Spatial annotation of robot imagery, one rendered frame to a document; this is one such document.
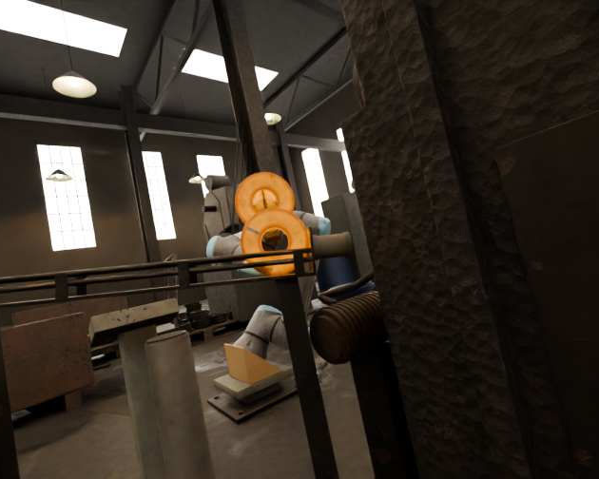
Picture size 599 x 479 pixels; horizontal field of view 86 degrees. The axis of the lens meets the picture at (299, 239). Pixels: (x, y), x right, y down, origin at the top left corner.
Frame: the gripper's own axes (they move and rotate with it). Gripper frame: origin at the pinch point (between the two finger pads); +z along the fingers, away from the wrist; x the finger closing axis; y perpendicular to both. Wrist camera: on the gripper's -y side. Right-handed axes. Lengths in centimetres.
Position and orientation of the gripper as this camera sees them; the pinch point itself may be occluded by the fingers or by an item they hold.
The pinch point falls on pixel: (263, 195)
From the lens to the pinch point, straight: 85.6
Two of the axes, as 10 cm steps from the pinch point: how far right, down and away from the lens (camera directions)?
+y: -2.2, -9.1, 3.4
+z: 0.2, -3.6, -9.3
